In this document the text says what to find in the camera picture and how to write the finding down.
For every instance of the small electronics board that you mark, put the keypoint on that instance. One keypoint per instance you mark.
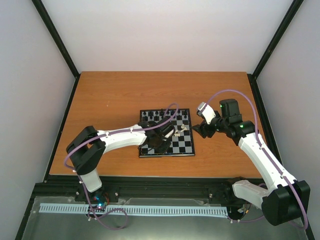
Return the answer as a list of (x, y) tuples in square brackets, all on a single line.
[(102, 200)]

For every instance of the right black frame post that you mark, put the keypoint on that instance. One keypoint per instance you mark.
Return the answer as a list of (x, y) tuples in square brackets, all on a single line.
[(284, 24)]

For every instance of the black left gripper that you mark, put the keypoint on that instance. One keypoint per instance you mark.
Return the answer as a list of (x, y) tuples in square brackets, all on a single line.
[(163, 150)]

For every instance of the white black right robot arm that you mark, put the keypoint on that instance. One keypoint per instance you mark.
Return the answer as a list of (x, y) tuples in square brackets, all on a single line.
[(284, 198)]

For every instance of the left black frame post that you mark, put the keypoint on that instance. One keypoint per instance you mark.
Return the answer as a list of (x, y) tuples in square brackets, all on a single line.
[(45, 17)]

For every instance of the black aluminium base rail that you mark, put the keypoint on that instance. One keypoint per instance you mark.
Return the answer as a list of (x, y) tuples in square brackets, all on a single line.
[(214, 190)]

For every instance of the light blue slotted cable duct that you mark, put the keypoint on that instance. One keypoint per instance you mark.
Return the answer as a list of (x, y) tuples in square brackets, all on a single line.
[(136, 210)]

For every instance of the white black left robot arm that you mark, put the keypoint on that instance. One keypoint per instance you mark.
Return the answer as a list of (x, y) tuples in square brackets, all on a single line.
[(87, 149)]

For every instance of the black silver chess board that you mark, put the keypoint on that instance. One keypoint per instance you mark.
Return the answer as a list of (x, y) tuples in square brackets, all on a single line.
[(182, 142)]

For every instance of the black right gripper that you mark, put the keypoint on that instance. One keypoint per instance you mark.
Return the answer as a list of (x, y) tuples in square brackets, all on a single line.
[(203, 128)]

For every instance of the black frame post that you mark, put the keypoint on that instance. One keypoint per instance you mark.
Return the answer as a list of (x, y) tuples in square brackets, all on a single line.
[(284, 24), (45, 17)]

